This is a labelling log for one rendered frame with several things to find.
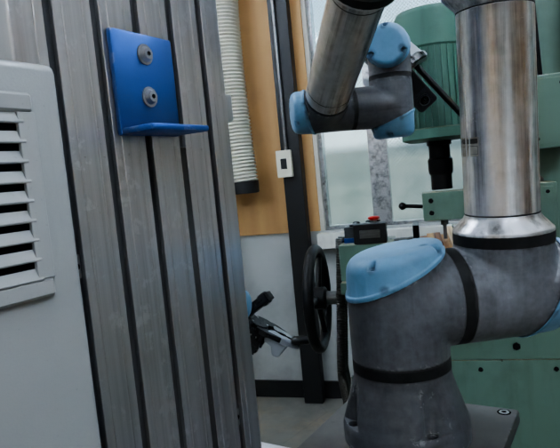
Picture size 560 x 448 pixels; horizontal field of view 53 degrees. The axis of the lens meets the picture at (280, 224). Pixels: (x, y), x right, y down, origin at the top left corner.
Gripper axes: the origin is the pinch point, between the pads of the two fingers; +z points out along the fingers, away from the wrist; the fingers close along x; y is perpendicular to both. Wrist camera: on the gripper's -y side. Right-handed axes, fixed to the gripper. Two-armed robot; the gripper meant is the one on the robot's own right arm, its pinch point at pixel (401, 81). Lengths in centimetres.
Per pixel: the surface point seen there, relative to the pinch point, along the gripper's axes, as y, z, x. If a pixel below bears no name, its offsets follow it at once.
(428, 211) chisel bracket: -27.1, 9.0, 15.3
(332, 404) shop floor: -78, 131, 118
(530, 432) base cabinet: -75, -10, 30
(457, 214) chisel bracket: -32.2, 9.0, 10.9
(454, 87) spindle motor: -8.9, 5.4, -8.1
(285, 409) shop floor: -65, 125, 136
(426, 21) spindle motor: 6.6, 3.9, -13.1
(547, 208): -41.1, -7.7, -3.5
